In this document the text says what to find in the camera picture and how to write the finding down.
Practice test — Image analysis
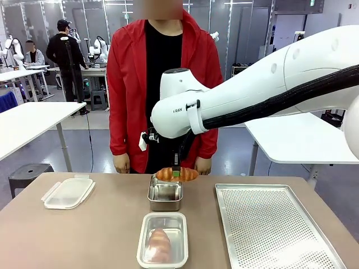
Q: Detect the clear plastic container lid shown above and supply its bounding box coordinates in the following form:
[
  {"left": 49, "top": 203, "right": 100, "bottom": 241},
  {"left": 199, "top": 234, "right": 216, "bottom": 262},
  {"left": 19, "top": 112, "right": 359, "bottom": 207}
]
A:
[
  {"left": 136, "top": 211, "right": 188, "bottom": 267},
  {"left": 41, "top": 174, "right": 96, "bottom": 210}
]

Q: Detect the perforated metal baking tray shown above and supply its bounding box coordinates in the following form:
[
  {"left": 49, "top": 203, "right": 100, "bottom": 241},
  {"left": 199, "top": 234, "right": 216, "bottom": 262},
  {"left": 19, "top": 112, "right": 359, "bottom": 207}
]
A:
[{"left": 215, "top": 183, "right": 347, "bottom": 269}]

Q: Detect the person's left hand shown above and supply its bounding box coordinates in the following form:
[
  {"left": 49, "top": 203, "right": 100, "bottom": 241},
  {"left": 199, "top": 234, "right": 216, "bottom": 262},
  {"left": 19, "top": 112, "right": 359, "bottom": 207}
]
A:
[{"left": 194, "top": 156, "right": 212, "bottom": 176}]

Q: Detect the person's left forearm red sleeve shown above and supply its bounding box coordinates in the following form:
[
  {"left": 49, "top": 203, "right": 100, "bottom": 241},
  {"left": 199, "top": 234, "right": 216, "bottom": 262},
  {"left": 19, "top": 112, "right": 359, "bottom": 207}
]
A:
[{"left": 196, "top": 128, "right": 220, "bottom": 161}]

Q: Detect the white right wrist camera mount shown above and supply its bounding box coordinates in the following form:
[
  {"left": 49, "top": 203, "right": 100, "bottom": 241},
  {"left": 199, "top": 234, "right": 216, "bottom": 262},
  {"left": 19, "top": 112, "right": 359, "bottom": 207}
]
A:
[{"left": 138, "top": 127, "right": 161, "bottom": 152}]

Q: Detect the seated person in grey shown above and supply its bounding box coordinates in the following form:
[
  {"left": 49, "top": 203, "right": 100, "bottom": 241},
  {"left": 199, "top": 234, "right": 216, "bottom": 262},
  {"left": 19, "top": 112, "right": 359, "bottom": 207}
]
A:
[{"left": 23, "top": 40, "right": 47, "bottom": 96}]

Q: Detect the blue cloth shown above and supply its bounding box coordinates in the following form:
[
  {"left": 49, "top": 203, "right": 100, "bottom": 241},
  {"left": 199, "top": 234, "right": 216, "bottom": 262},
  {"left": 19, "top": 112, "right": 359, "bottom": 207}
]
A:
[{"left": 0, "top": 91, "right": 19, "bottom": 113}]

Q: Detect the white background work table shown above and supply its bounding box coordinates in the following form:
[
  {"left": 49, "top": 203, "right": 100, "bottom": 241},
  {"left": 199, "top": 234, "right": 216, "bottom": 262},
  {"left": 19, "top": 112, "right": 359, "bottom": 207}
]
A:
[{"left": 0, "top": 64, "right": 54, "bottom": 103}]

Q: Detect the person's right forearm red sleeve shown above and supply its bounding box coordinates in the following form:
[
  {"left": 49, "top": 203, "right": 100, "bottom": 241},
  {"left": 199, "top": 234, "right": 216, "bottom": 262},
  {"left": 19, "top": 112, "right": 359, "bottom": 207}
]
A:
[{"left": 108, "top": 109, "right": 132, "bottom": 156}]

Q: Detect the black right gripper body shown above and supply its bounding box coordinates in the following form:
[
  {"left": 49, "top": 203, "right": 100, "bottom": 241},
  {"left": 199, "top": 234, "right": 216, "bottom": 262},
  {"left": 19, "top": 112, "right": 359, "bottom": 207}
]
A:
[{"left": 178, "top": 131, "right": 195, "bottom": 166}]

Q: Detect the black round-hole stool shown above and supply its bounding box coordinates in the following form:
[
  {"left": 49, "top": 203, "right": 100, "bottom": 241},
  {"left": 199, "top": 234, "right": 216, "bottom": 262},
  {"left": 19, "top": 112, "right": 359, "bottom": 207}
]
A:
[{"left": 8, "top": 163, "right": 56, "bottom": 198}]

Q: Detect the rectangular stainless steel container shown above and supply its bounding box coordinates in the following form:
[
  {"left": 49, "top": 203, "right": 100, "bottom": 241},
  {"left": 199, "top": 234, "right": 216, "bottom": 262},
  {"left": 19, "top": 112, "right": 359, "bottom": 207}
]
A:
[
  {"left": 147, "top": 173, "right": 184, "bottom": 212},
  {"left": 137, "top": 212, "right": 188, "bottom": 267}
]

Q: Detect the standing person in black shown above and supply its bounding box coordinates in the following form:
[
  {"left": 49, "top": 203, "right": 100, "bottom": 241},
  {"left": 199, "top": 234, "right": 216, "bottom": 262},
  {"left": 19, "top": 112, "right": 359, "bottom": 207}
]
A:
[{"left": 45, "top": 19, "right": 91, "bottom": 115}]

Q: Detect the black tripod pole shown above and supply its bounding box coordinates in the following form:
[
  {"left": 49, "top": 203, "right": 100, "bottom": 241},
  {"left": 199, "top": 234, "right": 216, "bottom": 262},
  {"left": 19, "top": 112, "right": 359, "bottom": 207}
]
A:
[{"left": 63, "top": 39, "right": 91, "bottom": 114}]

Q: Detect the black right arm cable sleeve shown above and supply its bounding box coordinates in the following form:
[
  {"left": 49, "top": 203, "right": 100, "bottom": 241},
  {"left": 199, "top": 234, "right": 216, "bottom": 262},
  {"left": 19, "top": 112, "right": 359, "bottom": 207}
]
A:
[{"left": 201, "top": 65, "right": 359, "bottom": 131}]

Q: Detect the golden brown bread roll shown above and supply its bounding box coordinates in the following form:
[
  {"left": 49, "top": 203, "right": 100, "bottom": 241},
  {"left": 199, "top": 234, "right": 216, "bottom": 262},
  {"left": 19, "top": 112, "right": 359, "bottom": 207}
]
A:
[
  {"left": 148, "top": 228, "right": 172, "bottom": 263},
  {"left": 155, "top": 166, "right": 200, "bottom": 182}
]

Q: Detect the person's right hand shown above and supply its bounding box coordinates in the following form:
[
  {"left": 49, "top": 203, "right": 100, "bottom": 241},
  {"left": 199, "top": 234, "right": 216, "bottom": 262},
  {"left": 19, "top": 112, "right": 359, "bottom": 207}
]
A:
[{"left": 114, "top": 155, "right": 131, "bottom": 174}]

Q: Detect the black utility cart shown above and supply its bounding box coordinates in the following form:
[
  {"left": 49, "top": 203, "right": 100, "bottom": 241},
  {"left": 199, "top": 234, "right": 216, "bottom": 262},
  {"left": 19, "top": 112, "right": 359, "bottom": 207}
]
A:
[{"left": 320, "top": 109, "right": 346, "bottom": 127}]

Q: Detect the grey plastic stool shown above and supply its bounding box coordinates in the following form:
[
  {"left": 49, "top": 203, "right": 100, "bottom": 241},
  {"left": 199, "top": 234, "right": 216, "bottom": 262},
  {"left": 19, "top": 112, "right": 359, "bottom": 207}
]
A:
[{"left": 90, "top": 90, "right": 109, "bottom": 112}]

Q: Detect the white shoe rack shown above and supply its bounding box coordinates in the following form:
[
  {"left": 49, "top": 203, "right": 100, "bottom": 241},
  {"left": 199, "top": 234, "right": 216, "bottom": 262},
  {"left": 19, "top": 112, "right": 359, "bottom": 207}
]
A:
[{"left": 231, "top": 62, "right": 255, "bottom": 77}]

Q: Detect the person in red jacket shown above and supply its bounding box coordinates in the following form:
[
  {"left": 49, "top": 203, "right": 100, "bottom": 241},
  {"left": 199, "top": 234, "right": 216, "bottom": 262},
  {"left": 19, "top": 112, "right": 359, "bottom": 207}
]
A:
[{"left": 106, "top": 0, "right": 225, "bottom": 175}]

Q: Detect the white rounded side table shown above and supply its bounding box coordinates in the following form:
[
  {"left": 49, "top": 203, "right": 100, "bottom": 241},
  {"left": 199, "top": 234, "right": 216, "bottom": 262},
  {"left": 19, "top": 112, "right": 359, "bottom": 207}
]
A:
[{"left": 243, "top": 111, "right": 359, "bottom": 186}]

